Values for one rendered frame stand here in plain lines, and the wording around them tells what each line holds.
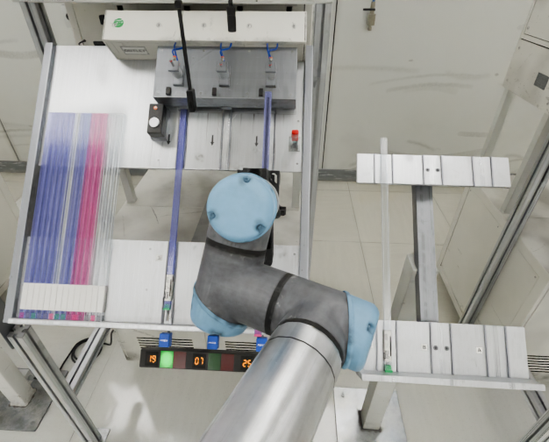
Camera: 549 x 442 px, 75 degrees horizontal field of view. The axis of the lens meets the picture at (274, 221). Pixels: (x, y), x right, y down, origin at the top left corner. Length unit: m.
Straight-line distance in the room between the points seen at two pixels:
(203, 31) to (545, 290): 1.24
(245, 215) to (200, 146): 0.56
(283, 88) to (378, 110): 1.81
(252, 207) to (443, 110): 2.47
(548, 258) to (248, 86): 1.08
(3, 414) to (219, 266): 1.51
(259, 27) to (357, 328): 0.76
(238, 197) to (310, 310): 0.14
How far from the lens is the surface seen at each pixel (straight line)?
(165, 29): 1.00
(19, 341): 1.14
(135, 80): 1.05
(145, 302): 0.90
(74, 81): 1.12
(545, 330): 1.58
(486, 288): 1.66
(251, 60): 0.94
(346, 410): 1.56
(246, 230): 0.38
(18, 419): 1.80
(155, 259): 0.90
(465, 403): 1.73
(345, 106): 2.62
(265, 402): 0.30
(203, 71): 0.94
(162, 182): 1.62
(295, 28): 0.96
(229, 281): 0.41
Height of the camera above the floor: 1.40
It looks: 36 degrees down
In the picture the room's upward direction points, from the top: straight up
